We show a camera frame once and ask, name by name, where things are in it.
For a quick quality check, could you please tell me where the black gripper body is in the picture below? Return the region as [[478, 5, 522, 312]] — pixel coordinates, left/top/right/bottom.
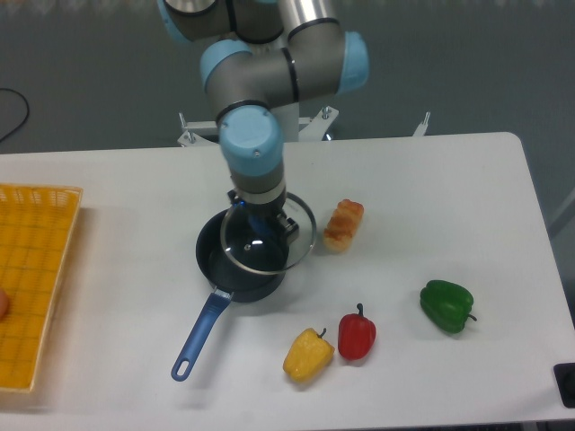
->
[[226, 189, 287, 224]]

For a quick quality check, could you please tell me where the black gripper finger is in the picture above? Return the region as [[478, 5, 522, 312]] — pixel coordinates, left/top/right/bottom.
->
[[275, 213, 299, 245]]

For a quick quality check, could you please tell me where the glass lid blue knob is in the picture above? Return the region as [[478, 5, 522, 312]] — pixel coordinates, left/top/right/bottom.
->
[[220, 192, 317, 275]]

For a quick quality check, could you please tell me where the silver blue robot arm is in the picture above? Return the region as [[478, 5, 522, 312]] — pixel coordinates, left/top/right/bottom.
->
[[158, 1, 369, 221]]

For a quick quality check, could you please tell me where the toy bread loaf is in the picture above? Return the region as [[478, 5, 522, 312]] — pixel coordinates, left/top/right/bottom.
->
[[323, 199, 365, 252]]

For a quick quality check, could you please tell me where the red bell pepper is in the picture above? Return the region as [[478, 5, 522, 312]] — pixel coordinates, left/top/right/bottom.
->
[[338, 303, 376, 361]]

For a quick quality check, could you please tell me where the yellow bell pepper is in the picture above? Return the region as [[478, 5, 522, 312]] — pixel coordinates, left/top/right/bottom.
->
[[282, 328, 335, 383]]

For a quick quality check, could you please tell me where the green bell pepper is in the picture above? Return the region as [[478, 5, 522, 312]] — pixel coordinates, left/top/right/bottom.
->
[[420, 279, 477, 334]]

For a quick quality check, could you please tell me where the yellow woven basket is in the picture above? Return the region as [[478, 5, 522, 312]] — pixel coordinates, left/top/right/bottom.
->
[[1, 183, 83, 392]]

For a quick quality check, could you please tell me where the orange object in basket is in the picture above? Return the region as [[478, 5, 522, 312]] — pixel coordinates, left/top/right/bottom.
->
[[0, 289, 10, 319]]

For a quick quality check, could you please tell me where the black device table corner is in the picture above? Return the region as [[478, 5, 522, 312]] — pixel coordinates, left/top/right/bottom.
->
[[553, 363, 575, 409]]

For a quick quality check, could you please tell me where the dark saucepan blue handle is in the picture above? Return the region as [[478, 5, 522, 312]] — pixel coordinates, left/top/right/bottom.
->
[[171, 211, 285, 382]]

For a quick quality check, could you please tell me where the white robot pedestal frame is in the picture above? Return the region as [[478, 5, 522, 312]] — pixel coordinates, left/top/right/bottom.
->
[[176, 101, 432, 148]]

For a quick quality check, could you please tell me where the black cable on floor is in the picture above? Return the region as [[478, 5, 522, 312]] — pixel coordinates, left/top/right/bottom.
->
[[0, 87, 31, 143]]

